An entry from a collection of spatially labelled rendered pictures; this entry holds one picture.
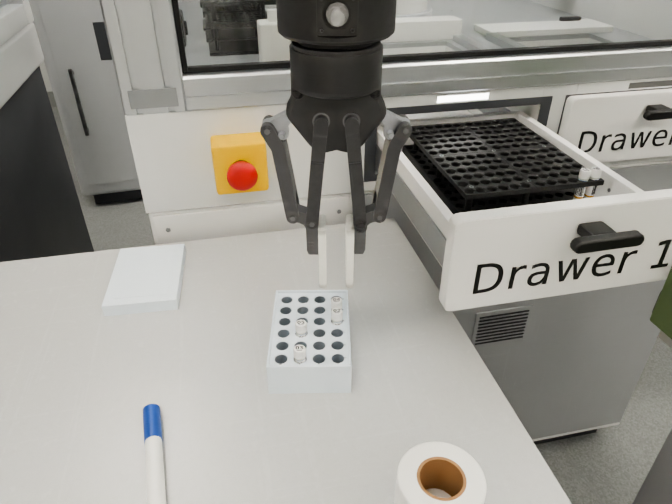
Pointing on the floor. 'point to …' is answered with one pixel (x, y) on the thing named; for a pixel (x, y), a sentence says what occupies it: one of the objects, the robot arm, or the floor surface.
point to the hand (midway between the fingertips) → (336, 251)
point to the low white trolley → (243, 382)
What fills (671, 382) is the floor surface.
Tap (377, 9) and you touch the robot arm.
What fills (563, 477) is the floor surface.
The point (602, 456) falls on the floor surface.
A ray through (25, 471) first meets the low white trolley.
